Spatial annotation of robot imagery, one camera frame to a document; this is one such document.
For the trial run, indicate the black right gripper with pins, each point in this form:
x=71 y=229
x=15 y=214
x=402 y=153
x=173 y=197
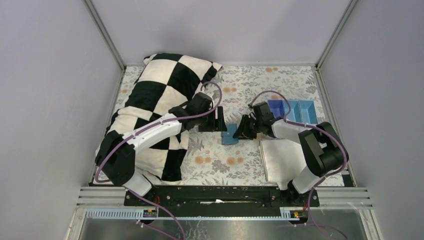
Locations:
x=253 y=125

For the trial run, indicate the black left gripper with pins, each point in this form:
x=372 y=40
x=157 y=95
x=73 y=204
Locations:
x=208 y=120

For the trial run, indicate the blue card holder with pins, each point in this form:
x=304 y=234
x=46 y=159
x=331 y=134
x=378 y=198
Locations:
x=227 y=136

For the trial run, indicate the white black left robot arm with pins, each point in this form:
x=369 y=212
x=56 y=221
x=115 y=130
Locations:
x=117 y=153

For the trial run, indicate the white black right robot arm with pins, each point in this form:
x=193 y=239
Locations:
x=324 y=153

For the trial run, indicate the floral table cloth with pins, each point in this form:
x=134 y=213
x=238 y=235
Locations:
x=208 y=161

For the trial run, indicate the white folded towel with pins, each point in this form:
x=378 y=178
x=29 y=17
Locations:
x=283 y=160

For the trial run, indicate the blue three-compartment tray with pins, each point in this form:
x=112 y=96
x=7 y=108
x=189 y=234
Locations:
x=302 y=111

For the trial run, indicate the black white checkered pillow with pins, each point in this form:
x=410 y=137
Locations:
x=167 y=81

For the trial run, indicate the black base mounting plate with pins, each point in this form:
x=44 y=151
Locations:
x=223 y=201

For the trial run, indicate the aluminium frame rail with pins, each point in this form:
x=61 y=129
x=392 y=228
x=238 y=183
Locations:
x=107 y=202

